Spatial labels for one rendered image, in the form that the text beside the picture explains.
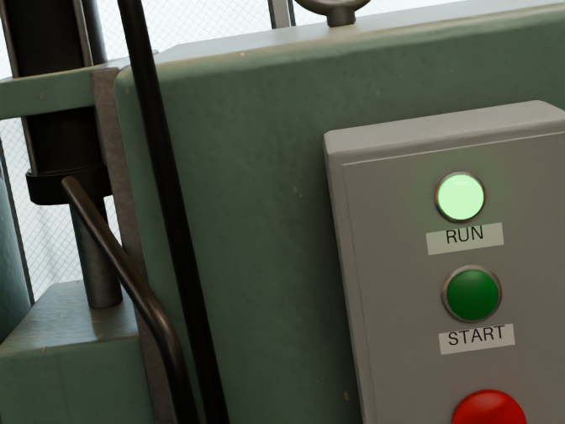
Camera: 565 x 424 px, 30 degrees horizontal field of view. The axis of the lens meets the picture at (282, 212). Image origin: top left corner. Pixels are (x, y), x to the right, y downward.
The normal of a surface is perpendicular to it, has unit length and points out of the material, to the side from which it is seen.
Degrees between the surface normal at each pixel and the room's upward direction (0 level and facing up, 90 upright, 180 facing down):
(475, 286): 87
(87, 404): 90
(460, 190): 86
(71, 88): 90
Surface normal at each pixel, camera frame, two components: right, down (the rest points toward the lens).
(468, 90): -0.01, 0.21
